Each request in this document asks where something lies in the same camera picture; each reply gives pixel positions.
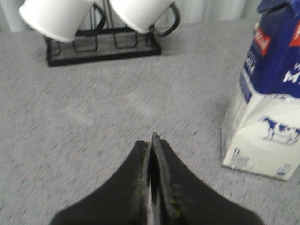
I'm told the white mug black handle right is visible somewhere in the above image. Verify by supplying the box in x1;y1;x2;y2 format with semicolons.
110;0;180;38

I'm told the white mug black handle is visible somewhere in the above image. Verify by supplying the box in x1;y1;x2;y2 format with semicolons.
110;0;180;38
19;0;106;43

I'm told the black wire mug rack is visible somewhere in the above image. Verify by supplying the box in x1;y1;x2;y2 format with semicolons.
45;0;162;67

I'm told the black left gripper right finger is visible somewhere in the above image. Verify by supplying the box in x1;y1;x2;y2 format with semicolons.
151;133;264;225

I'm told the white mug black handle left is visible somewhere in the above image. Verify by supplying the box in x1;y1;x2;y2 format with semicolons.
19;0;106;43

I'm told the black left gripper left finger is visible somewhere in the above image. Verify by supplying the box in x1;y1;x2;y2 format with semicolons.
50;140;150;225

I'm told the blue white milk carton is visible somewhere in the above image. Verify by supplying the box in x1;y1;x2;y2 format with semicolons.
221;0;300;180

